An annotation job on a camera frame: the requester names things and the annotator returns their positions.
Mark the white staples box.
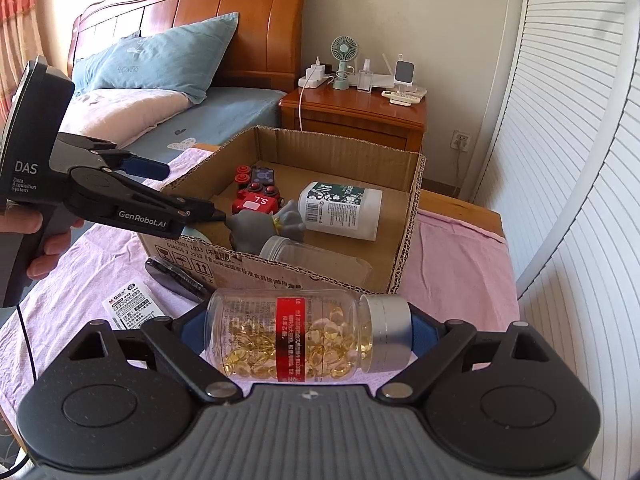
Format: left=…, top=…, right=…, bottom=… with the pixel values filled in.
left=102, top=280, right=165, bottom=330

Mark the mint green round case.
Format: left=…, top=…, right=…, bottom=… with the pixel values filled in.
left=182, top=226, right=209, bottom=243

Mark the wooden nightstand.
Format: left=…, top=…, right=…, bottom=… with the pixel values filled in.
left=279, top=84, right=427, bottom=152

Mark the red toy train block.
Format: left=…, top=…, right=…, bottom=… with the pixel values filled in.
left=231, top=182, right=284, bottom=214

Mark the white power strip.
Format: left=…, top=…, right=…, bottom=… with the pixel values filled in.
left=298, top=58, right=333, bottom=89

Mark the blue floral bedsheet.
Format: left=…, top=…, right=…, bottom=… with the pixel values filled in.
left=128, top=87, right=285, bottom=162

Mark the brown cardboard box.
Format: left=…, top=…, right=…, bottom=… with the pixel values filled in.
left=140, top=127, right=425, bottom=294

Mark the black red toy train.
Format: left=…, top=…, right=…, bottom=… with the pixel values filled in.
left=234, top=165, right=276, bottom=190

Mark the green desk fan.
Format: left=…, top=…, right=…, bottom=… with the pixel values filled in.
left=331, top=36, right=358, bottom=90

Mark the wooden headboard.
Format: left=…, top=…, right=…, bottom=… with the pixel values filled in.
left=67, top=0, right=304, bottom=92

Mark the pink table cloth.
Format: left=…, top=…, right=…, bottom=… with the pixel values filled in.
left=0, top=144, right=522, bottom=411

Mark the clear spray bottle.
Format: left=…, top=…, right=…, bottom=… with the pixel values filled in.
left=357, top=58, right=373, bottom=93

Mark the person left hand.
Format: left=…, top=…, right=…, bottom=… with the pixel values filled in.
left=0, top=210, right=87, bottom=281

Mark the blue pillow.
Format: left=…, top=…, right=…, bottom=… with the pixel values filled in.
left=72, top=12, right=240, bottom=104

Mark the black leather wallet case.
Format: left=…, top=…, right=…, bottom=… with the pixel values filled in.
left=144, top=257, right=212, bottom=302

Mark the pink quilt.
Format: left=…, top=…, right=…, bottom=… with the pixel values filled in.
left=60, top=89, right=191, bottom=148

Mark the clear plastic jar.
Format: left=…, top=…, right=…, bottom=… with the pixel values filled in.
left=259, top=235, right=372, bottom=287

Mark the white charging cable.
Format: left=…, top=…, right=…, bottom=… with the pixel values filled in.
left=296, top=79, right=331, bottom=131

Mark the medical cotton swab jar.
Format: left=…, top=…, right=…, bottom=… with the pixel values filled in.
left=298, top=181, right=383, bottom=242

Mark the white remote control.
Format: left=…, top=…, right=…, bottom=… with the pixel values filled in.
left=382, top=89, right=427, bottom=107

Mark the white phone stand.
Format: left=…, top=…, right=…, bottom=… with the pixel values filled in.
left=394, top=54, right=427, bottom=98

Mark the capsule bottle silver cap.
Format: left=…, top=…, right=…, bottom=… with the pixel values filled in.
left=205, top=289, right=412, bottom=382

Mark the white wall socket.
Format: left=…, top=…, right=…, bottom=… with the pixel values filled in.
left=450, top=130, right=471, bottom=153

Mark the grey shark toy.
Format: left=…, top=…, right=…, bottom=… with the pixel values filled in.
left=226, top=200, right=306, bottom=255

